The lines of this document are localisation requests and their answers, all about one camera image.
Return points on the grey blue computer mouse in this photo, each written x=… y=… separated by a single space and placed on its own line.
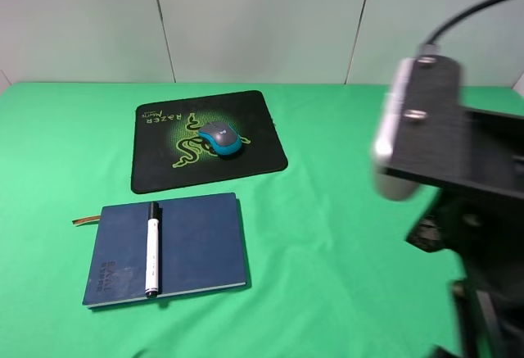
x=221 y=137

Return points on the white black marker pen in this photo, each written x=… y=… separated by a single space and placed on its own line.
x=152 y=256

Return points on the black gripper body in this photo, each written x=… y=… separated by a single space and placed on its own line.
x=474 y=159

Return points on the black green logo mouse pad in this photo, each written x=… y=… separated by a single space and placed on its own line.
x=168 y=152

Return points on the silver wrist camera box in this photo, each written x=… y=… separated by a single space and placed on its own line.
x=390 y=187

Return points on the blue hardcover notebook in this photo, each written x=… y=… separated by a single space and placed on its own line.
x=202 y=249

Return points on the brown ribbon bookmark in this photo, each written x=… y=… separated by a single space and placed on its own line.
x=86 y=220

